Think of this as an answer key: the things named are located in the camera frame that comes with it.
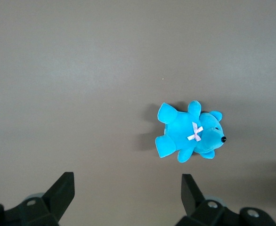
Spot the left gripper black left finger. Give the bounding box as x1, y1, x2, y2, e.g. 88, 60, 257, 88
0, 171, 75, 226

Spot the blue teddy bear plush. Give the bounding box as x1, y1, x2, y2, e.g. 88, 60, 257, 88
154, 100, 227, 164

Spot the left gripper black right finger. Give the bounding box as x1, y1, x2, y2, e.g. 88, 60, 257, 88
175, 174, 276, 226

